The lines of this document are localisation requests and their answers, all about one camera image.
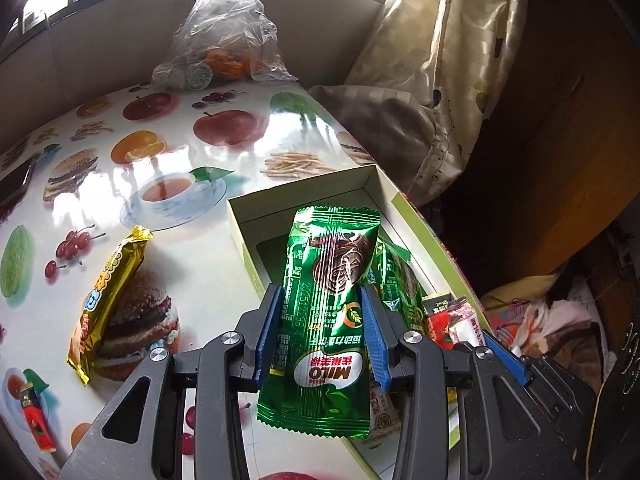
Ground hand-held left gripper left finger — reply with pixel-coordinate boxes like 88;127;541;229
57;284;283;480

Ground green citrus fruit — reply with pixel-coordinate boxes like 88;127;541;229
184;62;213;90

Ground small red black snack packet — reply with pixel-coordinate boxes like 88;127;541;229
421;296;471;348
20;380;58;455

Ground pink striped snack packet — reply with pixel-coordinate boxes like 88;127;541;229
367;389;403;448

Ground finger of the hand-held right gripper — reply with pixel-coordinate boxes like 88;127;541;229
482;332;533;388

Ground clear plastic bag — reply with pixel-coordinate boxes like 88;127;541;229
150;0;300;92

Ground fruit printed tablecloth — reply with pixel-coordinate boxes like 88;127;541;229
0;82;381;480

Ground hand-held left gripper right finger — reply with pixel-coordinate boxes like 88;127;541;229
361;285;583;480

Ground green white cardboard box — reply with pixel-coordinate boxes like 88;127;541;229
226;162;483;480

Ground cream patterned curtain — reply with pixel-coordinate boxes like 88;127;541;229
345;0;531;196

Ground orange fruit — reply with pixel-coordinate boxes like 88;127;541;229
207;49;251;80

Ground long gold snack packet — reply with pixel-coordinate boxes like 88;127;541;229
67;225;153;387

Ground white red snack packet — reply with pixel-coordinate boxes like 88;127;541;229
447;305;488;348

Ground green chocolate wafer packet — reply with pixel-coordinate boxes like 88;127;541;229
367;237;428;333
256;205;383;440

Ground black bag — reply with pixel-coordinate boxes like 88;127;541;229
592;305;640;480

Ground pink white plastic bag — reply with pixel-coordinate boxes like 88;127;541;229
482;280;601;356

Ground black smartphone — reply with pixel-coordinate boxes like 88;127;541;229
0;157;38;208

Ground brown wooden cabinet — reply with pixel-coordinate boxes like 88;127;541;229
450;0;640;301

